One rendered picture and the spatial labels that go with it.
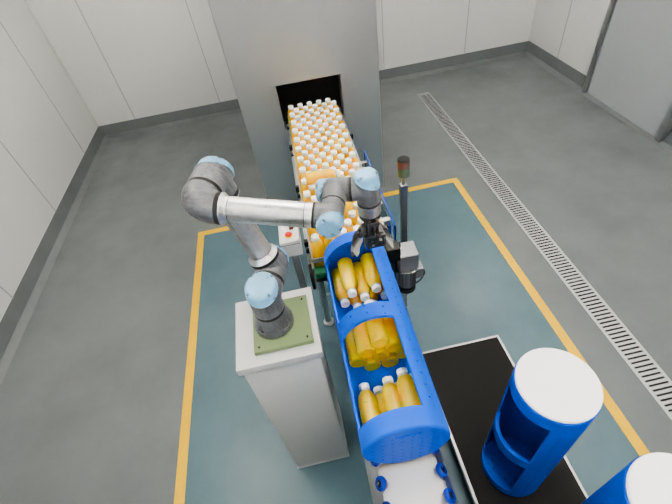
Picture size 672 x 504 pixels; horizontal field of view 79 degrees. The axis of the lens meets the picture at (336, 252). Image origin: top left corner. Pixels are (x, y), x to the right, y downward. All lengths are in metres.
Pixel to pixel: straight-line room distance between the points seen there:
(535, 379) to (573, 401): 0.13
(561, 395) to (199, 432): 2.06
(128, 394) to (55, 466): 0.53
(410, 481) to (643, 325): 2.20
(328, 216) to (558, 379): 1.01
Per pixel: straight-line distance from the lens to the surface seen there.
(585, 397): 1.67
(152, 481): 2.88
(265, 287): 1.42
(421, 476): 1.57
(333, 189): 1.20
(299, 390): 1.77
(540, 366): 1.68
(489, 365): 2.67
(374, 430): 1.32
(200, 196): 1.21
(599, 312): 3.29
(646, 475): 1.63
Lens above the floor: 2.44
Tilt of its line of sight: 45 degrees down
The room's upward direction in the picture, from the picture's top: 10 degrees counter-clockwise
